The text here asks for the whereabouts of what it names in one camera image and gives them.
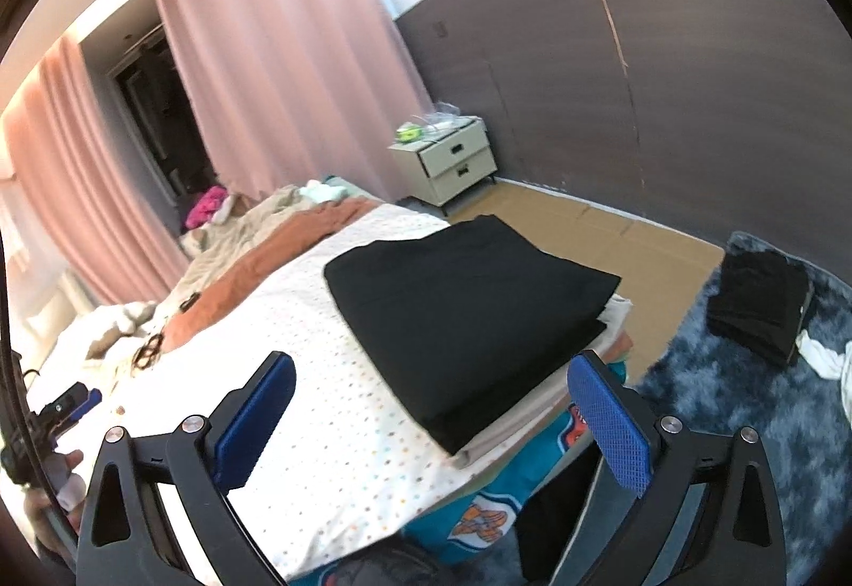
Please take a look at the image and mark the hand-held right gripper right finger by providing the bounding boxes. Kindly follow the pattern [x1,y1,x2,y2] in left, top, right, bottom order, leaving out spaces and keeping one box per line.
[567,350,790,586]

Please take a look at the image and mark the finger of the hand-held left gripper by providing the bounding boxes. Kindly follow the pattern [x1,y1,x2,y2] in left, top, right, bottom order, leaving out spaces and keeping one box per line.
[40,383,102,427]

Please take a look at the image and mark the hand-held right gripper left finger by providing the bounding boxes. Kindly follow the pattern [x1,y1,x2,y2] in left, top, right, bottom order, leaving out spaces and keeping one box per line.
[76,352,297,586]

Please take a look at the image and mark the black long-sleeved shirt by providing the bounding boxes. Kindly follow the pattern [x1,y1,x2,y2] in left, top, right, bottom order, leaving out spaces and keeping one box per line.
[324,215,623,434]

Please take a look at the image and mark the black clothes pile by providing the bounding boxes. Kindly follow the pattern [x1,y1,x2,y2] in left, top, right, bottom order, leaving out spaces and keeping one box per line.
[706,250,816,369]

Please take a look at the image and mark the pink clothes pile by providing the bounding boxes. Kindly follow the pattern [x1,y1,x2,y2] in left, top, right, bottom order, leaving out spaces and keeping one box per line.
[185,185,227,229]

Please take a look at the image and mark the person's left hand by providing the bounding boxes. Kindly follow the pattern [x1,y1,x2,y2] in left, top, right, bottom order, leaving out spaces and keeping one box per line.
[23,449,87,534]

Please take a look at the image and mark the white dotted bed sheet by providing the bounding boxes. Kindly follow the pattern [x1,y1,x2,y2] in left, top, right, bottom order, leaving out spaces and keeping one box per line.
[27,207,553,580]

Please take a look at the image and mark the folded black garment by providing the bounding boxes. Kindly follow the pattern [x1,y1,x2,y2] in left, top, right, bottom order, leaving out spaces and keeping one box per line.
[399,320,610,455]

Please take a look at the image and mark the blue shaggy rug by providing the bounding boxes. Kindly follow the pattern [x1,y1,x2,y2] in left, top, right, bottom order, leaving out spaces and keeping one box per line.
[426,232,852,586]

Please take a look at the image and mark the white plush pillow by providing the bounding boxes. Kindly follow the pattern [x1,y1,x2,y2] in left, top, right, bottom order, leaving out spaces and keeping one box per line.
[86,301,157,361]

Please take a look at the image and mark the orange blanket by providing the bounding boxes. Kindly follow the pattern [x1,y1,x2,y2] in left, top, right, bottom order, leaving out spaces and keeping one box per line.
[163,199,400,354]

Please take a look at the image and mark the beige crumpled blanket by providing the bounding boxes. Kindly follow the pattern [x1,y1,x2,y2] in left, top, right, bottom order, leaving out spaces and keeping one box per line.
[179,183,347,294]

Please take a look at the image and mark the white cloth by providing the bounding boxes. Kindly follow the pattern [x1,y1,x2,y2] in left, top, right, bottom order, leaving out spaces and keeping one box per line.
[795,329,852,401]

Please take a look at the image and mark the pink curtain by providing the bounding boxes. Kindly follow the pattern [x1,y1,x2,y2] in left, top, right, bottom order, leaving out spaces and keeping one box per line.
[0,34,191,308]
[152,0,433,204]

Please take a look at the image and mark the pale green cloth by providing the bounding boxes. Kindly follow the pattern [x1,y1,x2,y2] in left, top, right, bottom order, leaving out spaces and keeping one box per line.
[299,179,347,204]

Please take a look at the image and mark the white nightstand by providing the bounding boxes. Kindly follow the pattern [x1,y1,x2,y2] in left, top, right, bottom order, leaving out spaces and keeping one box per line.
[388,115,499,208]

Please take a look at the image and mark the clear plastic bag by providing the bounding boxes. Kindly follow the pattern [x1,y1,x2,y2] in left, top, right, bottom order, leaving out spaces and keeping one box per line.
[416,103,467,135]

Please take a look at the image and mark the tangled black cable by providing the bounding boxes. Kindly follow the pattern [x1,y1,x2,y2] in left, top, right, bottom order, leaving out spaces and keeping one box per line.
[132,329,167,370]

